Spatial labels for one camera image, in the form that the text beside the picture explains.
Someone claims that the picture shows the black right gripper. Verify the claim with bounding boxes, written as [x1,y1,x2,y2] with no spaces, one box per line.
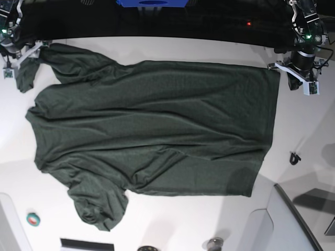
[1,31,50,79]

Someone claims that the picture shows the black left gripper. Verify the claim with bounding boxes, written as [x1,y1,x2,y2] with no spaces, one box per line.
[267,47,329,95]

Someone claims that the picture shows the dark green t-shirt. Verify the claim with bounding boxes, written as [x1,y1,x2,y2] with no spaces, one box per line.
[17,43,281,231]

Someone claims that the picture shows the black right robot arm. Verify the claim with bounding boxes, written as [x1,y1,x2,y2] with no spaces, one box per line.
[1,1,51,79]

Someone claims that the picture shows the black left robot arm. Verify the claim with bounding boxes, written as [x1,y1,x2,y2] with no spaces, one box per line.
[267,1,334,96]

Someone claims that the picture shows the small black clip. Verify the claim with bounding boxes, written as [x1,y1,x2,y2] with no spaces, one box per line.
[289,152,302,166]

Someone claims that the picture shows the green red tape roll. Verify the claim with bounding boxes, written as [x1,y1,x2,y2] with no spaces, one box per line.
[26,213,40,226]

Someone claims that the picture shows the white slotted vent plate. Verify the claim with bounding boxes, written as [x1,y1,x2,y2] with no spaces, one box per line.
[60,238,115,251]

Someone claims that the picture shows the round metal knob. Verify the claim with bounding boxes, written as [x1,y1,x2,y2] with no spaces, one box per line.
[206,237,224,251]

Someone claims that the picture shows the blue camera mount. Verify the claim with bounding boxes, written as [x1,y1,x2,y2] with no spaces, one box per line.
[116,0,188,8]

